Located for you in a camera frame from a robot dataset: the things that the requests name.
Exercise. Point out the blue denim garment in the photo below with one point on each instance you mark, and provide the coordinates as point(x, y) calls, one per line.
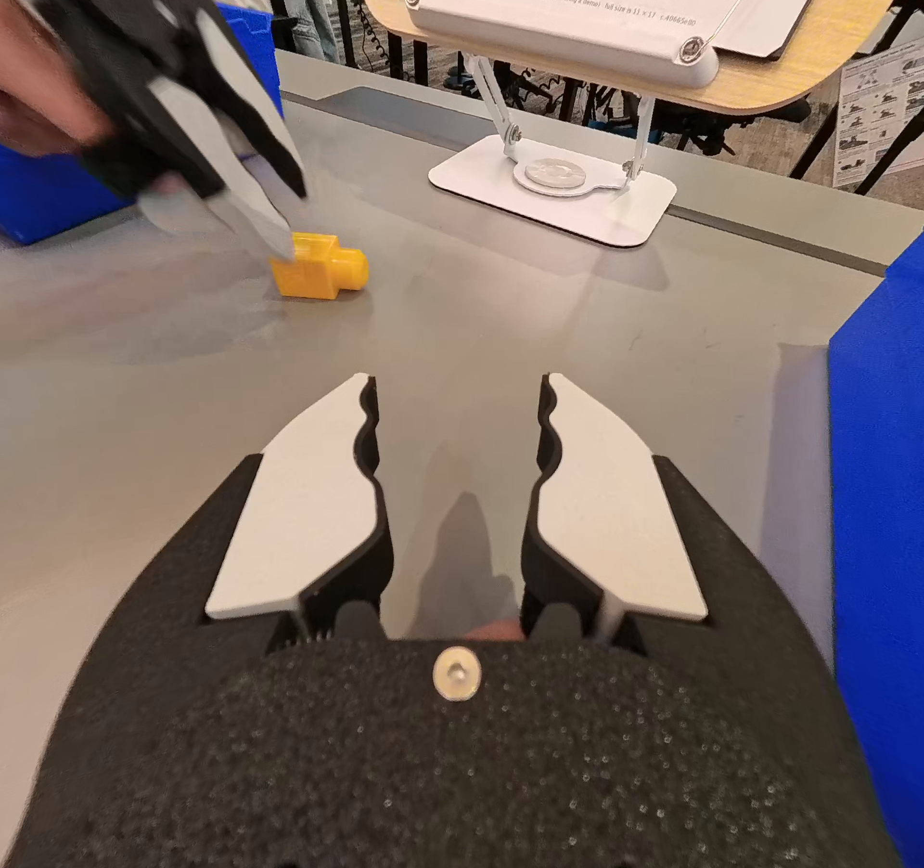
point(310, 1)

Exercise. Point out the person's left hand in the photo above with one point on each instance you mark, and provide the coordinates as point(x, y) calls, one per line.
point(36, 95)

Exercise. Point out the printed paper sign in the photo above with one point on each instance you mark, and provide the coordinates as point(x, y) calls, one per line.
point(881, 110)

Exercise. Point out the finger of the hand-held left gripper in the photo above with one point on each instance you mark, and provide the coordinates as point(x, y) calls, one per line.
point(209, 146)
point(234, 66)

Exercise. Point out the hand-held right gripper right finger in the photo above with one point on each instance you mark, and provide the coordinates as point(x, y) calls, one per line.
point(613, 514)

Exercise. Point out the yellow one-stud toy block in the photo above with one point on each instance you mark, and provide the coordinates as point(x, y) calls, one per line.
point(314, 272)

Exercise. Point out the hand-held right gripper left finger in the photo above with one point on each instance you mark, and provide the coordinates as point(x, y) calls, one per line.
point(303, 514)

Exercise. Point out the blue plastic bin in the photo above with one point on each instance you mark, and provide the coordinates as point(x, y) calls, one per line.
point(881, 449)
point(43, 196)

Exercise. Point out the white stand with wooden board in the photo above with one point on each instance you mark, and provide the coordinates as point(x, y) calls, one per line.
point(577, 211)

